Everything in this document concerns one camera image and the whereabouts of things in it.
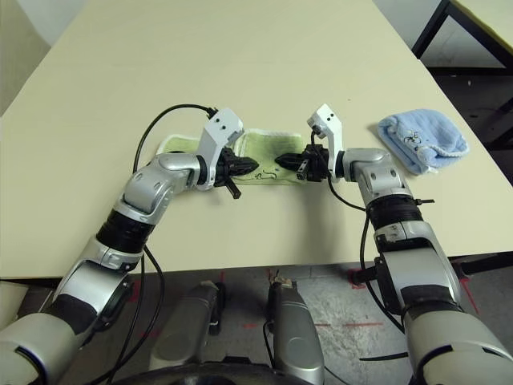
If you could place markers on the side table black frame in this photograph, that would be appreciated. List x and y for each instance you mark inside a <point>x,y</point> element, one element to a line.
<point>489,20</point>

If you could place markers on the black table foot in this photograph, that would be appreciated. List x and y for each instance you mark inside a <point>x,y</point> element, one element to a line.
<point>481,264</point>

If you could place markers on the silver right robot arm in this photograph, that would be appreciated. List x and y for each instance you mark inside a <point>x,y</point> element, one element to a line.
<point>376,168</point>

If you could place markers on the grey right robot leg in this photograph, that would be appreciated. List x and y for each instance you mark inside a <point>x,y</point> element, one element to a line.
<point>296,345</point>

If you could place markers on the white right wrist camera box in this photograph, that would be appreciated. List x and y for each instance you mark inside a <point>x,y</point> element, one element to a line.
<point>332,128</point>

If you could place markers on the dark robot waist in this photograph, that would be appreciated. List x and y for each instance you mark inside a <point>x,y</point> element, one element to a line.
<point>200,375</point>

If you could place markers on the green terry towel white trim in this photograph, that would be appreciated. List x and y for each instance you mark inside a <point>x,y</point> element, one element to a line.
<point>264,142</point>

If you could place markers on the grey robot leg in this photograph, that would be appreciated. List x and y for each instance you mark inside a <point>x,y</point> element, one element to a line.
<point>296,345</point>
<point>180,341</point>

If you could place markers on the black zip tie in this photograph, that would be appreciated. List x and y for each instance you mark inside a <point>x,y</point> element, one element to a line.
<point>380,357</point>

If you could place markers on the folded light blue towel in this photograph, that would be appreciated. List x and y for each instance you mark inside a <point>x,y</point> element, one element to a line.
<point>425,132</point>

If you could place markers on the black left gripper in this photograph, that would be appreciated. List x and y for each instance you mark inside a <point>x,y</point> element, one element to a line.
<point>226,168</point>

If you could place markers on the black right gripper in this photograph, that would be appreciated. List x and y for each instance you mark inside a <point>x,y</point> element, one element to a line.
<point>314,164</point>

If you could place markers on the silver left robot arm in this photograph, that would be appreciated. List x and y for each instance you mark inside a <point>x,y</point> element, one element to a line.
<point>152,188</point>

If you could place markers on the grey left robot leg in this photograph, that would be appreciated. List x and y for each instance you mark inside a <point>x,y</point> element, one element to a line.
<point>180,341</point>

